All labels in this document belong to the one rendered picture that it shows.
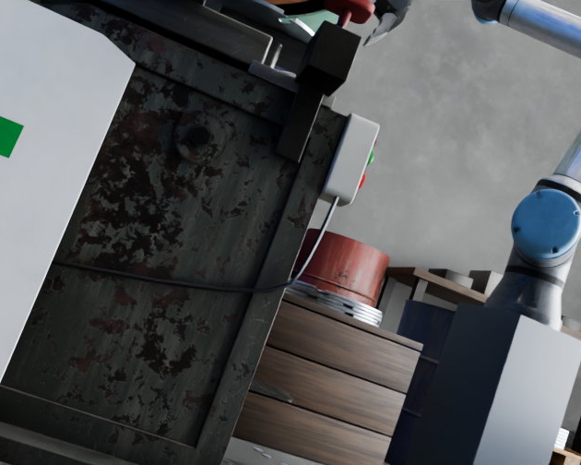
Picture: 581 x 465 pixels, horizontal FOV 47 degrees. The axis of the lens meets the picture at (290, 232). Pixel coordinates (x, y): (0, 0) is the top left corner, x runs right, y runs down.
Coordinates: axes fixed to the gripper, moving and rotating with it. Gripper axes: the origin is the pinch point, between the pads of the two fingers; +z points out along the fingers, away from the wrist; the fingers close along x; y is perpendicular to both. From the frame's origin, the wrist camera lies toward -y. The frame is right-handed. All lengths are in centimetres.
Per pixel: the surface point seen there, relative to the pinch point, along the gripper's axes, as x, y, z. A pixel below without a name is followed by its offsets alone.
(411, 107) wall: -65, 322, -157
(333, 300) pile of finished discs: -44, 30, 37
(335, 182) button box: -15.0, -31.4, 35.6
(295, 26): 7.5, -15.3, 16.7
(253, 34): 10.1, -25.5, 27.4
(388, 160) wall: -80, 322, -116
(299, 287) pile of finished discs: -37, 36, 40
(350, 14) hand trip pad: 1.7, -36.9, 18.4
